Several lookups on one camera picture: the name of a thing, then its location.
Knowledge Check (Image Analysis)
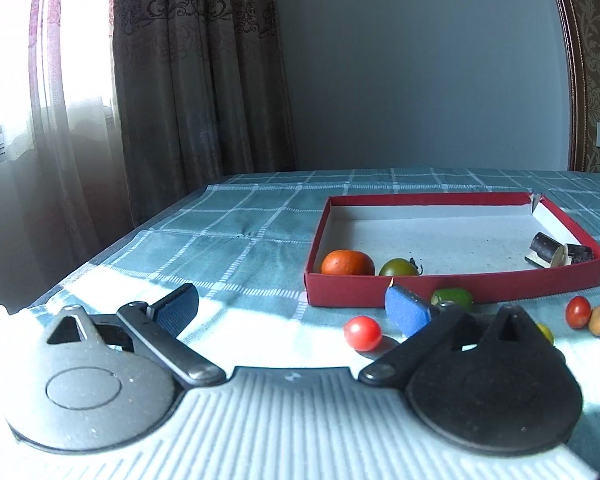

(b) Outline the yellow-green tomato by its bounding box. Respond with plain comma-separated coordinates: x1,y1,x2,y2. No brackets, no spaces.
536,323,554,344

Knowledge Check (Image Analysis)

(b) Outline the red shallow cardboard box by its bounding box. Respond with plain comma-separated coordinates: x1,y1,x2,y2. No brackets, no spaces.
304,192,600,308

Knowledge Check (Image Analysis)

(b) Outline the teal plaid tablecloth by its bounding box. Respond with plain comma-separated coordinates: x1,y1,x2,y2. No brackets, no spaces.
0,169,600,479

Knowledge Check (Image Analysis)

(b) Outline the sheer white curtain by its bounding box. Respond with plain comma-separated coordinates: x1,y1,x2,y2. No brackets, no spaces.
0,0,132,311

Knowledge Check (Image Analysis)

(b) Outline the red cherry tomato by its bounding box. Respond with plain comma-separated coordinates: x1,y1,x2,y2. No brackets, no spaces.
565,296,592,330
343,316,382,352

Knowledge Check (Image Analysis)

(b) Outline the dark eggplant chunk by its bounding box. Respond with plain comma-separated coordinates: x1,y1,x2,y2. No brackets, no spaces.
524,232,568,269
566,244,595,264

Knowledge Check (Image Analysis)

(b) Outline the dark wooden door frame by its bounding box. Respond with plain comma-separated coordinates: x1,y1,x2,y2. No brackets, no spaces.
555,0,588,171

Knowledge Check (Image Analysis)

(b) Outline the orange tangerine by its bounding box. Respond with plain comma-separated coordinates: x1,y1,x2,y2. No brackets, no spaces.
321,249,375,275

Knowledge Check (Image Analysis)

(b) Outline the green tomato with stem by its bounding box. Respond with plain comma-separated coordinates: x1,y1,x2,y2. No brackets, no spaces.
378,258,422,276

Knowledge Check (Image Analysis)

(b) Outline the brown patterned curtain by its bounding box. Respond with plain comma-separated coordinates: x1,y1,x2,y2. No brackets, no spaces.
112,0,297,222

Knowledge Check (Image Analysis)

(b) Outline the green cucumber chunk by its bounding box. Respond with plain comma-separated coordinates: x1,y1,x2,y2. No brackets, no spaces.
430,287,474,312

